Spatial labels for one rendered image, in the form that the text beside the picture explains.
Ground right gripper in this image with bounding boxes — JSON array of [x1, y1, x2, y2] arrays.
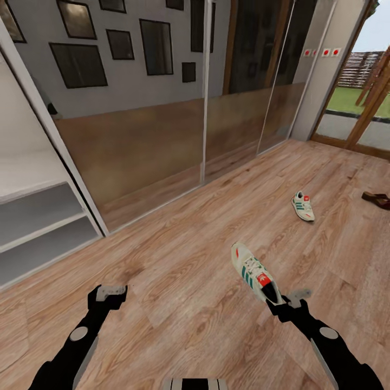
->
[[266, 295, 310, 329]]

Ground sandal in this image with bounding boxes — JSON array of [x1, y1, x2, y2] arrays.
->
[[361, 191, 390, 210]]

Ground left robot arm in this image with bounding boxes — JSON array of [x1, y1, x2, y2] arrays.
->
[[28, 285, 128, 390]]

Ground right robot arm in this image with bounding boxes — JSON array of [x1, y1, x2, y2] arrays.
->
[[266, 289, 384, 390]]

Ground gym shoe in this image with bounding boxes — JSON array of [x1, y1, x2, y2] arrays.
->
[[231, 242, 284, 306], [291, 191, 315, 222]]

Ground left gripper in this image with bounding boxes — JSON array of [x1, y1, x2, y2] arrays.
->
[[88, 285, 128, 320]]

